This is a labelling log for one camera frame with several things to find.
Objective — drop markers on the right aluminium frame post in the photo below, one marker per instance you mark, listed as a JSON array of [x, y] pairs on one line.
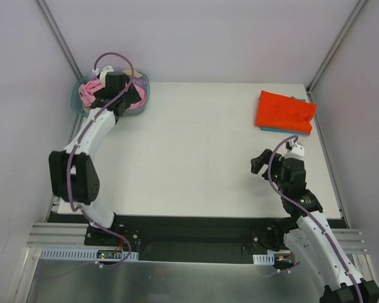
[[351, 19]]

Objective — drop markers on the orange folded t shirt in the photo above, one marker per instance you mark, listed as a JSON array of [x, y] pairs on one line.
[[282, 112]]

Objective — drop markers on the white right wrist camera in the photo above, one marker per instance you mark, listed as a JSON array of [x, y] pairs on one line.
[[294, 150]]

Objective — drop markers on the left white cable duct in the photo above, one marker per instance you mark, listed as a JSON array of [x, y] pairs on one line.
[[71, 254]]

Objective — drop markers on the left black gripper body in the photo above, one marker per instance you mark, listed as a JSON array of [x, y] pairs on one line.
[[131, 95]]

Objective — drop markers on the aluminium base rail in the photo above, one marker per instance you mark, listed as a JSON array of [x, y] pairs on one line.
[[45, 234]]

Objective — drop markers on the pink t shirt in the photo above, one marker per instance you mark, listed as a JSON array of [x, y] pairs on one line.
[[86, 93]]

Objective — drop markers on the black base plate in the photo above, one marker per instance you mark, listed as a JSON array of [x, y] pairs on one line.
[[192, 239]]

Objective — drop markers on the beige t shirt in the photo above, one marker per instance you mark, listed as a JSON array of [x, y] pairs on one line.
[[134, 73]]

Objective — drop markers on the white cable duct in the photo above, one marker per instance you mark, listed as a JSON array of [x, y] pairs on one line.
[[264, 259], [71, 254]]

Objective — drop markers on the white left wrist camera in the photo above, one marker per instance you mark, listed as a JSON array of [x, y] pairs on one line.
[[101, 74]]

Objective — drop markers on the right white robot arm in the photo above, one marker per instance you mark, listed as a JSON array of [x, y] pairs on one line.
[[307, 234]]

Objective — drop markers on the purple t shirt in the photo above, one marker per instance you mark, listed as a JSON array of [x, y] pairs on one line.
[[140, 83]]

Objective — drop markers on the teal laundry basket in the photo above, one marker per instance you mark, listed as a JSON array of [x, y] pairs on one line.
[[77, 105]]

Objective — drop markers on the right white cable duct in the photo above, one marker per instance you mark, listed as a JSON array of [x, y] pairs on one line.
[[264, 259]]

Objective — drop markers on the teal folded t shirt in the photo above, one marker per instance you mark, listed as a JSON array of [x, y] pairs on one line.
[[275, 130]]

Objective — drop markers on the left aluminium frame post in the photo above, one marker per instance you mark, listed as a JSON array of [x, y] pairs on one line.
[[51, 22]]

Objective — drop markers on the aluminium frame post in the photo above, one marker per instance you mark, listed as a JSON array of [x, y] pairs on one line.
[[51, 22], [351, 19]]

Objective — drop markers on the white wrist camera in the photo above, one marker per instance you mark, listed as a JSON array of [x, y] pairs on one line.
[[294, 150], [101, 74]]

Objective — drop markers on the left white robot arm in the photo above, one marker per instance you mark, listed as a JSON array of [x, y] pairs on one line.
[[73, 175]]

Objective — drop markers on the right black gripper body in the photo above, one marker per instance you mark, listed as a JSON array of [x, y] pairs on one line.
[[274, 162]]

